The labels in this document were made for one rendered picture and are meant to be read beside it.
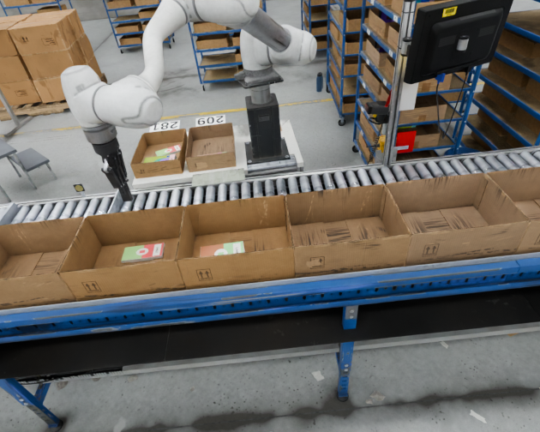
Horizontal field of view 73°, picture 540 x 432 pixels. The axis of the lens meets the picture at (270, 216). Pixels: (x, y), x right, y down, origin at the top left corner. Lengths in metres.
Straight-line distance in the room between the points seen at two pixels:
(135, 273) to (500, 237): 1.24
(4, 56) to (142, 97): 4.94
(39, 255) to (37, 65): 4.19
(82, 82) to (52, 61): 4.55
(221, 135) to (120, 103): 1.53
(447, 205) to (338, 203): 0.46
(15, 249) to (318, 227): 1.25
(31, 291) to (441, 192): 1.56
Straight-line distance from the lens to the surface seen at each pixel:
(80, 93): 1.14
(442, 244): 1.38
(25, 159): 4.31
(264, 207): 1.46
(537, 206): 1.85
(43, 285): 1.48
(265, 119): 2.11
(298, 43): 1.86
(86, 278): 1.40
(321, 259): 1.27
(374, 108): 2.01
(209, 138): 2.53
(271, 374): 2.14
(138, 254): 1.56
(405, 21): 1.87
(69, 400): 2.43
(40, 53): 5.70
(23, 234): 1.77
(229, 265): 1.26
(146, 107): 1.02
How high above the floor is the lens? 1.92
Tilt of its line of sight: 40 degrees down
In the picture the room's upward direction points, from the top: 6 degrees counter-clockwise
